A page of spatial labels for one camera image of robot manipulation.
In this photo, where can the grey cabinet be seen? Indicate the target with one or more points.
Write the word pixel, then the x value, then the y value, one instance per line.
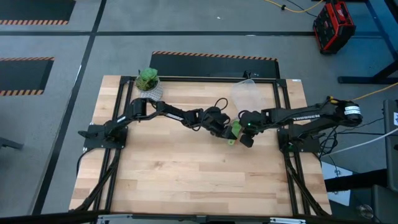
pixel 391 149

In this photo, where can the green measuring cup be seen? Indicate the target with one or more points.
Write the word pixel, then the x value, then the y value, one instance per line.
pixel 235 128

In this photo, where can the black bar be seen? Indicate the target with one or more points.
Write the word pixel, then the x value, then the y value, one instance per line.
pixel 354 182

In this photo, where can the succulent in patterned white pot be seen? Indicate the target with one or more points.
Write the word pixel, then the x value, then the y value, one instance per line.
pixel 149 79

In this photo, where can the red and black tool case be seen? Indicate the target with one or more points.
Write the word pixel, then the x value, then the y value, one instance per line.
pixel 334 28

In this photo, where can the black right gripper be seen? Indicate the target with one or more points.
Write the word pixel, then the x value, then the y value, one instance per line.
pixel 252 121

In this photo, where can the black aluminium table frame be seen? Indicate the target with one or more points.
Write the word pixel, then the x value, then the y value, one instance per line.
pixel 202 79

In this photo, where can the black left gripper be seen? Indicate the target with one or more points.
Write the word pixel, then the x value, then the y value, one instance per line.
pixel 217 121

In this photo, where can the clear plastic basket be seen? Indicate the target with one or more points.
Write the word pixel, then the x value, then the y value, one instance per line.
pixel 247 95

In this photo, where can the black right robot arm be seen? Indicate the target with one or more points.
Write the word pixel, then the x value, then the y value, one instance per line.
pixel 304 116

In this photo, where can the blue metal frame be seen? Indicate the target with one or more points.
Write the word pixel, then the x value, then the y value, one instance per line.
pixel 381 28

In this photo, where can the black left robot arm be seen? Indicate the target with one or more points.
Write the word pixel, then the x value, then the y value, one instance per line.
pixel 161 110

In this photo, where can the black hazard-striped floor mat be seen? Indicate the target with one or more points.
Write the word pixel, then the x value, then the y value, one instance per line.
pixel 37 9
pixel 21 74
pixel 202 67

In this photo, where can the white sheet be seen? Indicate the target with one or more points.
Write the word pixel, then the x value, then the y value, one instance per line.
pixel 342 197

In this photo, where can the round metal caster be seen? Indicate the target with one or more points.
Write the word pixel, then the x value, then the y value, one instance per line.
pixel 365 211

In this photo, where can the silver camera mount bar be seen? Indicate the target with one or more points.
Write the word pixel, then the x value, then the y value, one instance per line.
pixel 202 220

